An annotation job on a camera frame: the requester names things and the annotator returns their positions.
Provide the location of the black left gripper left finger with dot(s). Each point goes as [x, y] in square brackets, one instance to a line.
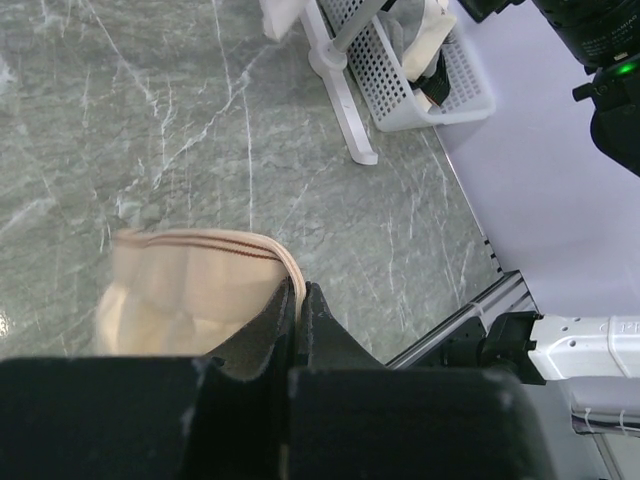
[207, 416]

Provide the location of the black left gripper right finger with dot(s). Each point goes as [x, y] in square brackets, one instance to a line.
[350, 417]

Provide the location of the beige underwear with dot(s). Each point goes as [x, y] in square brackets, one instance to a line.
[186, 291]

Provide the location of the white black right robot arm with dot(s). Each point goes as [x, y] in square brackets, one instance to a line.
[554, 176]

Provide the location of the white plastic laundry basket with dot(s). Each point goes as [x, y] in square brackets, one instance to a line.
[388, 95]

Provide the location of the white metal drying rack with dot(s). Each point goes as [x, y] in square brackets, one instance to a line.
[329, 64]

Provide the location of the clothes pile in basket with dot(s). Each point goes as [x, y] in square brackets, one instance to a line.
[417, 31]

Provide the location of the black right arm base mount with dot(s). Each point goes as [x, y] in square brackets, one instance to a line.
[506, 346]

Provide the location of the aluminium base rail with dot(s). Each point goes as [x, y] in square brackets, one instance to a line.
[469, 324]

